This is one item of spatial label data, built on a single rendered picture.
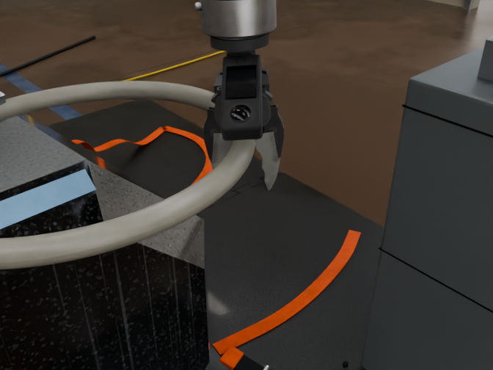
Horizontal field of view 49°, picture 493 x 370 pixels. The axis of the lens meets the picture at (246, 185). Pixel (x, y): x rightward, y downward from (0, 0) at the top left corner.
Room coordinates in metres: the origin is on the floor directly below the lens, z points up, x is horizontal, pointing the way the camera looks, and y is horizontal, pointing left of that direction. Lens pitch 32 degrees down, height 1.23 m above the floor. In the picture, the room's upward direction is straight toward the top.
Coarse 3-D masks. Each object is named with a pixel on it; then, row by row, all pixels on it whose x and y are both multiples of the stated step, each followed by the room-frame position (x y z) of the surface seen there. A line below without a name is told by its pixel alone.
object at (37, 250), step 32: (32, 96) 0.82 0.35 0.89; (64, 96) 0.84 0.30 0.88; (96, 96) 0.85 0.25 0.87; (128, 96) 0.85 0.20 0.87; (160, 96) 0.83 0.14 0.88; (192, 96) 0.79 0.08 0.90; (224, 160) 0.55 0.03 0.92; (192, 192) 0.48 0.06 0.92; (224, 192) 0.51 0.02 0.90; (96, 224) 0.43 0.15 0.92; (128, 224) 0.43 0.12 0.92; (160, 224) 0.44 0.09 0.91; (0, 256) 0.39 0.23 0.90; (32, 256) 0.39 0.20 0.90; (64, 256) 0.40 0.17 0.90
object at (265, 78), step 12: (264, 36) 0.64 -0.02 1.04; (216, 48) 0.63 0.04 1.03; (228, 48) 0.62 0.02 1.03; (240, 48) 0.62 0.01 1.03; (252, 48) 0.62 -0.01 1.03; (264, 72) 0.70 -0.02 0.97; (216, 84) 0.65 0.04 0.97; (264, 84) 0.64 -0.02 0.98; (216, 96) 0.63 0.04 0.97; (264, 96) 0.62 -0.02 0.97; (216, 108) 0.62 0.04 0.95; (264, 108) 0.62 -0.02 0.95; (216, 120) 0.62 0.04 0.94; (264, 120) 0.62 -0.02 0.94
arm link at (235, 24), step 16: (208, 0) 0.63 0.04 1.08; (240, 0) 0.61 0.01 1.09; (256, 0) 0.62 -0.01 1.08; (272, 0) 0.64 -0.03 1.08; (208, 16) 0.63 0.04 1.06; (224, 16) 0.61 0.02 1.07; (240, 16) 0.61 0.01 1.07; (256, 16) 0.62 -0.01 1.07; (272, 16) 0.63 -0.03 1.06; (208, 32) 0.63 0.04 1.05; (224, 32) 0.61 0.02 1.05; (240, 32) 0.61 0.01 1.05; (256, 32) 0.62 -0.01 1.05
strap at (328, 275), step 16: (160, 128) 2.49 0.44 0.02; (176, 128) 2.49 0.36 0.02; (112, 144) 2.13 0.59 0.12; (144, 144) 2.30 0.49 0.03; (208, 160) 2.16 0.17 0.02; (352, 240) 1.56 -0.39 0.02; (336, 256) 1.47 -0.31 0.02; (336, 272) 1.39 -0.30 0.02; (320, 288) 1.31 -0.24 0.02; (288, 304) 1.24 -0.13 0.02; (304, 304) 1.24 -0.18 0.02; (272, 320) 1.17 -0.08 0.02; (240, 336) 1.11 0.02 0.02; (256, 336) 1.11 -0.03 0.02
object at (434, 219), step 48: (480, 48) 1.18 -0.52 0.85; (432, 96) 0.96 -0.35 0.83; (480, 96) 0.91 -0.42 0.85; (432, 144) 0.95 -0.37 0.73; (480, 144) 0.88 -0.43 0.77; (432, 192) 0.93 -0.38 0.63; (480, 192) 0.86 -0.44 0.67; (384, 240) 1.00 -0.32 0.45; (432, 240) 0.92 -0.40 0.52; (480, 240) 0.85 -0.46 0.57; (384, 288) 0.98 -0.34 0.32; (432, 288) 0.90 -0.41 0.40; (480, 288) 0.83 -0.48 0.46; (384, 336) 0.97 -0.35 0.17; (432, 336) 0.88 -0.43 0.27; (480, 336) 0.81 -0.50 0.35
